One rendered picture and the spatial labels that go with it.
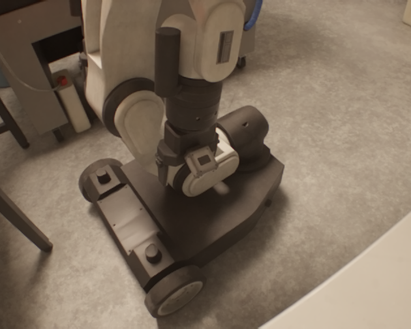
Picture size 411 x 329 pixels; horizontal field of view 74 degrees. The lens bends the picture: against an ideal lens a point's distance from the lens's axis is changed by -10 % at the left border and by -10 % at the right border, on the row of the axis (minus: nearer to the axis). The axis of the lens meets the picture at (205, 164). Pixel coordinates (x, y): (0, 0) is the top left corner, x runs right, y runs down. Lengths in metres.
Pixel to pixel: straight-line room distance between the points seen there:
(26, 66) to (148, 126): 0.82
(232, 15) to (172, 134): 0.22
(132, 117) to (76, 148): 0.98
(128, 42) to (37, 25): 0.75
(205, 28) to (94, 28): 0.33
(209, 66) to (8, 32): 1.01
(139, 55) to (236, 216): 0.59
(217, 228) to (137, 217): 0.25
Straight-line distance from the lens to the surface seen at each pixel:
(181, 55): 0.44
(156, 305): 0.89
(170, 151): 0.52
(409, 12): 2.93
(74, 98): 1.53
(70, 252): 1.24
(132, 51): 0.61
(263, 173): 1.08
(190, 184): 0.88
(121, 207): 1.02
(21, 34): 1.31
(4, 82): 2.33
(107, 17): 0.55
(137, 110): 0.61
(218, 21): 0.39
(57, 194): 1.42
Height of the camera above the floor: 1.01
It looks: 50 degrees down
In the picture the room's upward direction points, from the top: 5 degrees counter-clockwise
